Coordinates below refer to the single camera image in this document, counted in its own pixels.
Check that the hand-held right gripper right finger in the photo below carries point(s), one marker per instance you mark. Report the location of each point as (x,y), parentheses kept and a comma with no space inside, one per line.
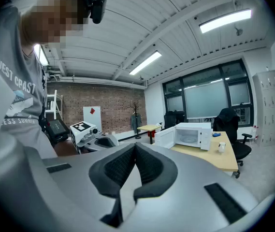
(188,202)

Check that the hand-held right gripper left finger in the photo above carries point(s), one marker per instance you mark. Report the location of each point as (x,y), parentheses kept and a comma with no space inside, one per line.
(79,190)

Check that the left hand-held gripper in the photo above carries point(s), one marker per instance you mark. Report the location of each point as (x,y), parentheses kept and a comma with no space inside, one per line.
(82,132)

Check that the white mug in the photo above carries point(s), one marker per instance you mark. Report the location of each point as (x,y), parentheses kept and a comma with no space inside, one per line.
(221,147)

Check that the white microwave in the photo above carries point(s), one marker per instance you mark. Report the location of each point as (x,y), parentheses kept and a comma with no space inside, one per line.
(195,135)

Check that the person's left forearm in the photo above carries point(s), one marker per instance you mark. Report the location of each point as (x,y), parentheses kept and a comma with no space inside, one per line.
(64,149)

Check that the white board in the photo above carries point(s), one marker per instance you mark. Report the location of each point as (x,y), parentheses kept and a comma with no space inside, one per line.
(91,120)

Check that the red paper diamond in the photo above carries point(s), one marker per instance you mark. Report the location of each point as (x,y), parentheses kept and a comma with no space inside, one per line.
(92,110)

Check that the grey coat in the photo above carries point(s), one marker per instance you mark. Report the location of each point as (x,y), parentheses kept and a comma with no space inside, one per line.
(136,122)

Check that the black wrist-mounted screen device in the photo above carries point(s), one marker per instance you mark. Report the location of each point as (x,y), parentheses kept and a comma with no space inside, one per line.
(57,128)

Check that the small wooden table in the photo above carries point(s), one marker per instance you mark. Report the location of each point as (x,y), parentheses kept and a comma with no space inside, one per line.
(149,127)

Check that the dark coat rack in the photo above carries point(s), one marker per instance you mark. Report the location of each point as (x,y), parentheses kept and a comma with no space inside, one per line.
(135,105)

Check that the red box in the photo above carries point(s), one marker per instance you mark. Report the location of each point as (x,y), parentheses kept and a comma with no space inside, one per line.
(151,133)

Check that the white metal shelf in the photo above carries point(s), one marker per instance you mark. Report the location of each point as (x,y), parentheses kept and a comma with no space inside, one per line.
(55,105)

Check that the blue cloth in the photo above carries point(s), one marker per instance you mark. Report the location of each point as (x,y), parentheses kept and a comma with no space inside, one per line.
(216,134)

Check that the black office chair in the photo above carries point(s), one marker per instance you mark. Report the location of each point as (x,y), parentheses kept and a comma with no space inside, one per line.
(241,151)
(169,121)

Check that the black jacket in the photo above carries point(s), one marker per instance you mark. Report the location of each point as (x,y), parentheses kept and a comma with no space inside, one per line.
(226,122)

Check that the long ceiling light panel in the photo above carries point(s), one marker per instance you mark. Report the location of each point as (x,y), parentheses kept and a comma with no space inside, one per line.
(224,21)
(145,63)
(41,55)

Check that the person's grey printed t-shirt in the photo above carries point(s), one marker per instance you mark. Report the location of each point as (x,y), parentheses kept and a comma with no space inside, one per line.
(18,93)

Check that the clear plastic bottle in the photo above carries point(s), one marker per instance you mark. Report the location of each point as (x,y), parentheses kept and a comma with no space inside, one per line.
(255,133)

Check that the black framed window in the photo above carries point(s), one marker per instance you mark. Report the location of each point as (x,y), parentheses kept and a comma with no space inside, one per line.
(205,100)

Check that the grey locker cabinet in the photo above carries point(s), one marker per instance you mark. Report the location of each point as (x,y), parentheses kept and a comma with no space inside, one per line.
(270,105)

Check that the person's head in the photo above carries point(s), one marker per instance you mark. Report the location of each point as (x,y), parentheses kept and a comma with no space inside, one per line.
(55,20)

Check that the black head camera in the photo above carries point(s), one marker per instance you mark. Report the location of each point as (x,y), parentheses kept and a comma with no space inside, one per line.
(99,8)

